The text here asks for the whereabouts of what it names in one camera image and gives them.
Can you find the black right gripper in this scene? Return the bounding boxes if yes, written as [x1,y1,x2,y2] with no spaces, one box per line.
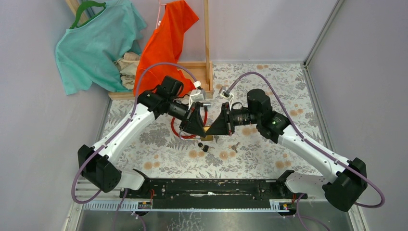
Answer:
[206,102,260,136]

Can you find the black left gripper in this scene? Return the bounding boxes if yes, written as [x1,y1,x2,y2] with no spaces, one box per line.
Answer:
[166,97,206,138]

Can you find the brass padlock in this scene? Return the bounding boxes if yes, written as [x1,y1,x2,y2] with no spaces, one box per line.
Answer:
[175,127,214,141]

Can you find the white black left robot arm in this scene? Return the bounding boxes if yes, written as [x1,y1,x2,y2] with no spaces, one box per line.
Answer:
[77,76,206,198]

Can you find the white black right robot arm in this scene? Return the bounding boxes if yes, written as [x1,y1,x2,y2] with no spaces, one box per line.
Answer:
[206,88,368,212]

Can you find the black headed keys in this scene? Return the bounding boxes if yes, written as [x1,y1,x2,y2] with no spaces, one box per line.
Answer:
[197,142,209,153]

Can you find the wooden clothes rack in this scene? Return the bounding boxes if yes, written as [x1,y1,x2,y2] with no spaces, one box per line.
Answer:
[65,0,214,100]

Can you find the floral table mat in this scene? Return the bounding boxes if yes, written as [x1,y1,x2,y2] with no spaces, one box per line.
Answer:
[116,64,322,179]

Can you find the orange shirt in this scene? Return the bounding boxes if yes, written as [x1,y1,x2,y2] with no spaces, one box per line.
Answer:
[133,0,199,96]

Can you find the beige crumpled cloth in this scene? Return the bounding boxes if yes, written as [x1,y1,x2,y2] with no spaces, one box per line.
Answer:
[114,52,140,90]

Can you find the pink clothes hanger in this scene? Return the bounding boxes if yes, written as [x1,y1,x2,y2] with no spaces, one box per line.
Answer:
[155,0,166,29]

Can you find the teal shirt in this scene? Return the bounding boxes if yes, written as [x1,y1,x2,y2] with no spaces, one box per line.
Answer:
[55,0,147,95]

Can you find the green clothes hanger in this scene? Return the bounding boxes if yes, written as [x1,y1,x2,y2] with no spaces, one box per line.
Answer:
[66,0,106,29]

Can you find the red cable lock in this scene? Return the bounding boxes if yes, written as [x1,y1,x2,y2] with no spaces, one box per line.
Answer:
[171,103,209,135]

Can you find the silver keys on ring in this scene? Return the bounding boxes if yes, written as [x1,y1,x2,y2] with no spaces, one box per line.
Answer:
[230,142,240,153]

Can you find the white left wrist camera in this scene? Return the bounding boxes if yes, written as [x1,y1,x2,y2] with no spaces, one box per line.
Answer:
[189,89,206,103]

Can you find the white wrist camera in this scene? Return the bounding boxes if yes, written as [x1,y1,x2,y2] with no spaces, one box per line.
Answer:
[219,86,234,102]
[189,89,206,103]

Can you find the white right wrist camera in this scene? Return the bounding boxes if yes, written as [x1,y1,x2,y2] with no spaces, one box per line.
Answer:
[219,86,234,102]

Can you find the aluminium frame rail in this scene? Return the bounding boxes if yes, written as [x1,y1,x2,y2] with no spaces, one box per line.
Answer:
[303,0,346,69]

